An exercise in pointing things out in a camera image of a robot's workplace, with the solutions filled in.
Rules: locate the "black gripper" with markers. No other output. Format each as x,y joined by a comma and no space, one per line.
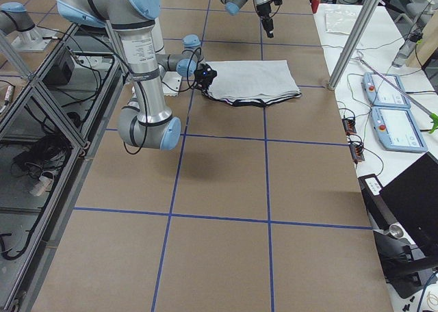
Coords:
263,10
199,76

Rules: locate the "grey cartoon print t-shirt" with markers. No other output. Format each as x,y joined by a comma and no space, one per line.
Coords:
256,83

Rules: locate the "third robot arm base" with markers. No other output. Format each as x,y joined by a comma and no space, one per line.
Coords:
31,38

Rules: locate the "clear plastic bag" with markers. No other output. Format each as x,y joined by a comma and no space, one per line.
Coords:
340,21

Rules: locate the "upper blue teach pendant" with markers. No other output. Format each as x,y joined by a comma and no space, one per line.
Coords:
380,93

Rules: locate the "blue teach pendant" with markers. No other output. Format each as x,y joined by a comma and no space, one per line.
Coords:
397,130
380,93

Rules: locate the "clear water bottle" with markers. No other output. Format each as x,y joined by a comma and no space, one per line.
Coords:
407,48

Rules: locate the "lower blue teach pendant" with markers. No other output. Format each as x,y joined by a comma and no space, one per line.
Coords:
397,130

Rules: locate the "black laptop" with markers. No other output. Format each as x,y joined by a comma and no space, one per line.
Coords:
412,199

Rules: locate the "black metal stand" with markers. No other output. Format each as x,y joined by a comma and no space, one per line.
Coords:
405,266

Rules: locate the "black aluminium frame rail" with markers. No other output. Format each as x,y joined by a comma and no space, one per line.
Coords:
48,134

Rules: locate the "aluminium frame post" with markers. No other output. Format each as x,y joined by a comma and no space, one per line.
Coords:
358,29

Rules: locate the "green handled grabber tool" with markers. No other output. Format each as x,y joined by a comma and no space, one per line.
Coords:
430,114

